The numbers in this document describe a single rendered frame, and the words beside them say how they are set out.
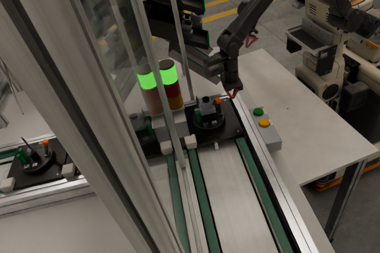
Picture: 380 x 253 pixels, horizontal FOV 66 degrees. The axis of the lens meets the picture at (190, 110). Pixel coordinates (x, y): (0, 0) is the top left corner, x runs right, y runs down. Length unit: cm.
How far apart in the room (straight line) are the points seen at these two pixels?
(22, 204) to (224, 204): 79
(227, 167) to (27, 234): 81
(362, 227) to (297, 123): 97
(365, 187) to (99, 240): 174
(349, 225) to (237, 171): 115
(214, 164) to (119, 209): 98
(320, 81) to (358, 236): 96
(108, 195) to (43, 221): 116
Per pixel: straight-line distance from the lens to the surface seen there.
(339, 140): 136
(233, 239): 102
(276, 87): 158
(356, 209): 222
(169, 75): 82
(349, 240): 211
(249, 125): 125
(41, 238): 131
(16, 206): 138
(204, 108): 117
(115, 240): 117
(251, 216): 105
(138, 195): 19
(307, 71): 180
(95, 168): 17
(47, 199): 132
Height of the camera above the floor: 186
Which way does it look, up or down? 42 degrees down
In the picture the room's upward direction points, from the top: 12 degrees counter-clockwise
